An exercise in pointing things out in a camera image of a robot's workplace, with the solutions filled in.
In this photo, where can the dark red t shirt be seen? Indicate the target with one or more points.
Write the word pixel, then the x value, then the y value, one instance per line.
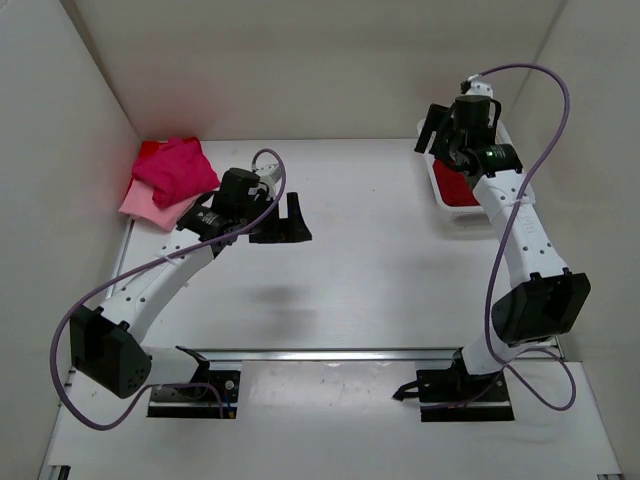
pixel 452 187

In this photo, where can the bright red folded t shirt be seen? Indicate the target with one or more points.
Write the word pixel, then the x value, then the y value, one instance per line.
pixel 150 148

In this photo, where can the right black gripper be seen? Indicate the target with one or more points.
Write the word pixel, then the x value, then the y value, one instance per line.
pixel 439 118

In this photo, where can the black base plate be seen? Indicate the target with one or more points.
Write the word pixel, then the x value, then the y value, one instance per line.
pixel 200 402
pixel 445 397

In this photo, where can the aluminium rail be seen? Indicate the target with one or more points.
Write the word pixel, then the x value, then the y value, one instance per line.
pixel 327 355

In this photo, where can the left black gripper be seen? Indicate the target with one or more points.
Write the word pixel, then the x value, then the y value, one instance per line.
pixel 294 226

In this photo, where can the light pink folded t shirt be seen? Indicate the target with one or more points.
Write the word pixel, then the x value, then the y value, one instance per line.
pixel 138 203

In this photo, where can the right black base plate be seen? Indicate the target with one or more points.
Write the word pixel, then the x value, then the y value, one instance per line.
pixel 445 397

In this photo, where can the magenta folded t shirt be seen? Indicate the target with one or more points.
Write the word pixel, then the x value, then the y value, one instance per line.
pixel 177 174

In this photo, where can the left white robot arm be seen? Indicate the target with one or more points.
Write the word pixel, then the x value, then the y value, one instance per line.
pixel 106 342

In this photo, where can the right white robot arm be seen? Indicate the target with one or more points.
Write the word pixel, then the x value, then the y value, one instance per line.
pixel 546 297

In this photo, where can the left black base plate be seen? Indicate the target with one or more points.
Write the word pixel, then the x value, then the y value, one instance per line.
pixel 200 402

